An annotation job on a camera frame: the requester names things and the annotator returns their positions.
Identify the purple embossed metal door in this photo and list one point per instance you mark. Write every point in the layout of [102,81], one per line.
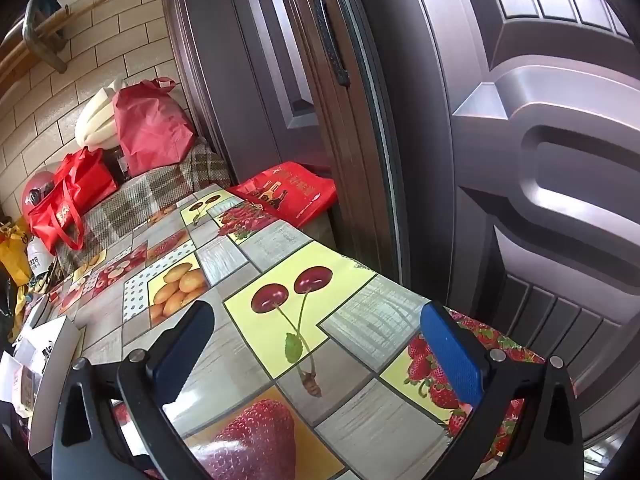
[525,160]

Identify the plaid cloth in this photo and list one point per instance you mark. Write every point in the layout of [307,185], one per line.
[135,200]

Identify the glossy red tote bag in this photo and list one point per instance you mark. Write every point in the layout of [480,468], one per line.
[75,180]

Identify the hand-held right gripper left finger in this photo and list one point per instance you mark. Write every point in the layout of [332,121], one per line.
[185,345]

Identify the fruit print tablecloth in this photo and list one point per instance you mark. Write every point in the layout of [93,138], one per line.
[350,410]

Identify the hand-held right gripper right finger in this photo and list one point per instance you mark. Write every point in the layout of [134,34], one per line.
[450,355]

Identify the pinkish red fabric bag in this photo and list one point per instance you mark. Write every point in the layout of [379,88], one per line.
[150,125]

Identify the red gift bag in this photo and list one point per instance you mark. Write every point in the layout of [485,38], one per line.
[290,190]

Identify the yellow bag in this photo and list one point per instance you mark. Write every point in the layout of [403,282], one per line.
[15,255]

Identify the white foam tray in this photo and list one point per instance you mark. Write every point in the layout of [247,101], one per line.
[55,360]

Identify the white foam roll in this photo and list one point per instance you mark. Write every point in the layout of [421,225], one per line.
[97,120]

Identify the white helmet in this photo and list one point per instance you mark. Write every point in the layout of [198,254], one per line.
[36,255]

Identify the red helmet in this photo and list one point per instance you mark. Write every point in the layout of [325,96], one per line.
[35,182]

